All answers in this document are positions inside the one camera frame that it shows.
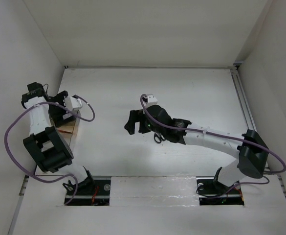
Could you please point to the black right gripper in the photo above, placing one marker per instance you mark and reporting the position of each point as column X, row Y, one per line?
column 136, row 115

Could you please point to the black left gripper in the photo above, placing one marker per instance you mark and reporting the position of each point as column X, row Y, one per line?
column 58, row 119

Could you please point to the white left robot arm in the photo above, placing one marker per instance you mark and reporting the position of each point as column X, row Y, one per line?
column 45, row 144

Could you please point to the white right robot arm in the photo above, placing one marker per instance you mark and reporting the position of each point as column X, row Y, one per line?
column 248, row 150

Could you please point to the clear smoky organizer tray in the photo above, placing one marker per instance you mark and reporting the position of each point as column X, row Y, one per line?
column 69, row 130

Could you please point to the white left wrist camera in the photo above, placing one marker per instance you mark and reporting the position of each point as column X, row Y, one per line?
column 73, row 103

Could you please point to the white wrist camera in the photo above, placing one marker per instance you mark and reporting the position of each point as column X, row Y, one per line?
column 73, row 103
column 149, row 100

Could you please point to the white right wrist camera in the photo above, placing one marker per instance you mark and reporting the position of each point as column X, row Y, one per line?
column 149, row 100

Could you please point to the black handled scissors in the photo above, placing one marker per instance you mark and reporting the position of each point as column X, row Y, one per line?
column 158, row 138

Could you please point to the aluminium rail right side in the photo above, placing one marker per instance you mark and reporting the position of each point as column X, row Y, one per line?
column 242, row 97

